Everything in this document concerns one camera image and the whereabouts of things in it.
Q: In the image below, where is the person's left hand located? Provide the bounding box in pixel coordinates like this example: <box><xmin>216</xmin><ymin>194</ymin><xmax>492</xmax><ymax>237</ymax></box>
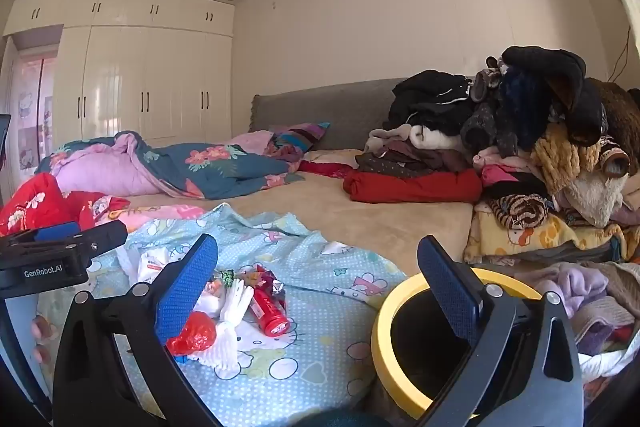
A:
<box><xmin>30</xmin><ymin>314</ymin><xmax>52</xmax><ymax>365</ymax></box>

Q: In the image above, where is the white plastic packet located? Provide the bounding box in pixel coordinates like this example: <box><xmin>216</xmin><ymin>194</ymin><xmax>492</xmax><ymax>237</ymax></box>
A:
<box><xmin>135</xmin><ymin>249</ymin><xmax>173</xmax><ymax>285</ymax></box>

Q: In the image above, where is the red plastic bag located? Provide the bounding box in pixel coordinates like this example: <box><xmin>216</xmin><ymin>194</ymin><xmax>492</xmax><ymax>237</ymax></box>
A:
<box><xmin>165</xmin><ymin>311</ymin><xmax>217</xmax><ymax>357</ymax></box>

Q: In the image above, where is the white wardrobe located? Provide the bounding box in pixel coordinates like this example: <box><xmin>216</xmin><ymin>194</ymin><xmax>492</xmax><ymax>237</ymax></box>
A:
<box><xmin>2</xmin><ymin>0</ymin><xmax>236</xmax><ymax>148</ymax></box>

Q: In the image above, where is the teal floral quilt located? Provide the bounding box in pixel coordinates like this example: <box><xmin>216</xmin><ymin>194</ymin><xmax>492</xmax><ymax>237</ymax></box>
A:
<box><xmin>37</xmin><ymin>130</ymin><xmax>306</xmax><ymax>200</ymax></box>

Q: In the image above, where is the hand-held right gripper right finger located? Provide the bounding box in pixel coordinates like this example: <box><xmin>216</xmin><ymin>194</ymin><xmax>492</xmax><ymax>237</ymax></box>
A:
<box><xmin>416</xmin><ymin>234</ymin><xmax>585</xmax><ymax>427</ymax></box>

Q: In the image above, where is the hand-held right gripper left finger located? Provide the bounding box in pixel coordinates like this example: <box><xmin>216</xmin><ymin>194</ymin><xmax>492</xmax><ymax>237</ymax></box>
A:
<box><xmin>52</xmin><ymin>233</ymin><xmax>223</xmax><ymax>427</ymax></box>

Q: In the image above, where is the purple foil wrapper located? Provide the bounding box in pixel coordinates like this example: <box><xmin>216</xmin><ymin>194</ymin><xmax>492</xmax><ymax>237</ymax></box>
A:
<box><xmin>252</xmin><ymin>264</ymin><xmax>287</xmax><ymax>303</ymax></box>

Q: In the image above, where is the cartoon printed door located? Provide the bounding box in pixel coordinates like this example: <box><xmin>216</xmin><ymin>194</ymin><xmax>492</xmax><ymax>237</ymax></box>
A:
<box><xmin>0</xmin><ymin>49</ymin><xmax>58</xmax><ymax>172</ymax></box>

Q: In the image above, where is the brown plush toy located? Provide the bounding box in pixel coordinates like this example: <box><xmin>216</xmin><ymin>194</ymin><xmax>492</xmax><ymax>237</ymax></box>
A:
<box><xmin>585</xmin><ymin>77</ymin><xmax>640</xmax><ymax>178</ymax></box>

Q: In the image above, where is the striped pillow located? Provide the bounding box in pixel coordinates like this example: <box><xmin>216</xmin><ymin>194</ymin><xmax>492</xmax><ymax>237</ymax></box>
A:
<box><xmin>267</xmin><ymin>122</ymin><xmax>332</xmax><ymax>155</ymax></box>

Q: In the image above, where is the yellow round bin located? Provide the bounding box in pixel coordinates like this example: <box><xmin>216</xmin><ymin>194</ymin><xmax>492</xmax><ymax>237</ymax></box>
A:
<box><xmin>371</xmin><ymin>268</ymin><xmax>543</xmax><ymax>418</ymax></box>

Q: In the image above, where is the grey headboard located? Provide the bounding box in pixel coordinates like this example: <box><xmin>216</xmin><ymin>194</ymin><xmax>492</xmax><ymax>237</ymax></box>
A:
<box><xmin>248</xmin><ymin>78</ymin><xmax>416</xmax><ymax>152</ymax></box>

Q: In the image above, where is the red garment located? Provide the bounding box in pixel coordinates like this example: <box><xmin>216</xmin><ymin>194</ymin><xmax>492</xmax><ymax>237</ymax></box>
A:
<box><xmin>342</xmin><ymin>168</ymin><xmax>483</xmax><ymax>204</ymax></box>

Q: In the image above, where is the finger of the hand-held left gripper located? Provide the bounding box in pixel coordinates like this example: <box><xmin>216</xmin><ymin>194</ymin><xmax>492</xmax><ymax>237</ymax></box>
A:
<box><xmin>0</xmin><ymin>219</ymin><xmax>129</xmax><ymax>260</ymax></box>
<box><xmin>0</xmin><ymin>221</ymin><xmax>83</xmax><ymax>244</ymax></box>

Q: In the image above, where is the small colourful wrapper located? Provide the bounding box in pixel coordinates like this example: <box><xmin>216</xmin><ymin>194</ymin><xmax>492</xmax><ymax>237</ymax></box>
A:
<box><xmin>207</xmin><ymin>269</ymin><xmax>241</xmax><ymax>303</ymax></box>

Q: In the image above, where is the pink pillow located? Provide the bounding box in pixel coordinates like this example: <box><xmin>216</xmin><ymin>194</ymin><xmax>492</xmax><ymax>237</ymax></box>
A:
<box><xmin>227</xmin><ymin>130</ymin><xmax>273</xmax><ymax>155</ymax></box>

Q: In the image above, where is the lavender fleece cloth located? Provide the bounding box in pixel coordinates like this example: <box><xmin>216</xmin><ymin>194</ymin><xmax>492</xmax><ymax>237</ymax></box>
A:
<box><xmin>520</xmin><ymin>261</ymin><xmax>608</xmax><ymax>308</ymax></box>

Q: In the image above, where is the dark red patterned cloth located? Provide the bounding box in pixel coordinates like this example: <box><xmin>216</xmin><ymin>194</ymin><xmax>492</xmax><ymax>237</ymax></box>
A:
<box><xmin>300</xmin><ymin>159</ymin><xmax>358</xmax><ymax>180</ymax></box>

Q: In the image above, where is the pink cartoon blanket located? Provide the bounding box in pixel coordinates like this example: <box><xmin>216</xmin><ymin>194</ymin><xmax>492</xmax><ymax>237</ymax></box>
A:
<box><xmin>107</xmin><ymin>202</ymin><xmax>206</xmax><ymax>233</ymax></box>

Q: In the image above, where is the pile of clothes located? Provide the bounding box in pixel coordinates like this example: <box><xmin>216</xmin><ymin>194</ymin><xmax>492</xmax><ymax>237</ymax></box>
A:
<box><xmin>355</xmin><ymin>46</ymin><xmax>640</xmax><ymax>228</ymax></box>

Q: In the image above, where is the yellow cartoon blanket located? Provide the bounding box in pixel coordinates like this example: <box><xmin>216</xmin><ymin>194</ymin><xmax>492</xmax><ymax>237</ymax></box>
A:
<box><xmin>462</xmin><ymin>202</ymin><xmax>626</xmax><ymax>265</ymax></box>

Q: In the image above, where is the cartoon cat bedsheet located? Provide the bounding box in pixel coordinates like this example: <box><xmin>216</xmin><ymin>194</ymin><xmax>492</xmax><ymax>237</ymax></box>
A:
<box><xmin>37</xmin><ymin>202</ymin><xmax>408</xmax><ymax>418</ymax></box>

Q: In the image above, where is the beige bed sheet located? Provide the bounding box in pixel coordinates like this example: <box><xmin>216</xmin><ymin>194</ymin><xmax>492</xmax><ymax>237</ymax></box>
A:
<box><xmin>120</xmin><ymin>148</ymin><xmax>476</xmax><ymax>278</ymax></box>

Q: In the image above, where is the red floral quilt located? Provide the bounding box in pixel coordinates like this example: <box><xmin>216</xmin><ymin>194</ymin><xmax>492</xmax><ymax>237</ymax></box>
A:
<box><xmin>0</xmin><ymin>172</ymin><xmax>131</xmax><ymax>238</ymax></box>

